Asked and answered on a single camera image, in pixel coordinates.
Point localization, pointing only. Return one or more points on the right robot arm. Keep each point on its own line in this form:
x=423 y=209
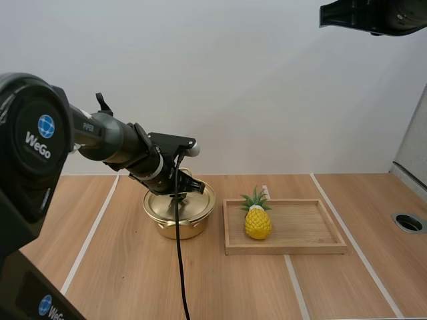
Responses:
x=377 y=15

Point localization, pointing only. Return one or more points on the shallow wooden tray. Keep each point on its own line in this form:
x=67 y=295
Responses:
x=300 y=228

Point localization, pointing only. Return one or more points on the grey partition panel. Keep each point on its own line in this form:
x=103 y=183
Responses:
x=413 y=146

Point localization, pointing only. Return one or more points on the yellow toy pineapple green crown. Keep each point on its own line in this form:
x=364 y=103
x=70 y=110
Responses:
x=258 y=226

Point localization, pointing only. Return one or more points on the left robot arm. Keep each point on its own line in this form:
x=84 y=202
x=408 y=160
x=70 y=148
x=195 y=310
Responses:
x=33 y=133

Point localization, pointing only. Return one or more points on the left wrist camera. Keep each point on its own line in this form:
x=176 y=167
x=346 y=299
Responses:
x=168 y=140

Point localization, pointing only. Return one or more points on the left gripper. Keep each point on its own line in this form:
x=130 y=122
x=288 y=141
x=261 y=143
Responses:
x=161 y=180

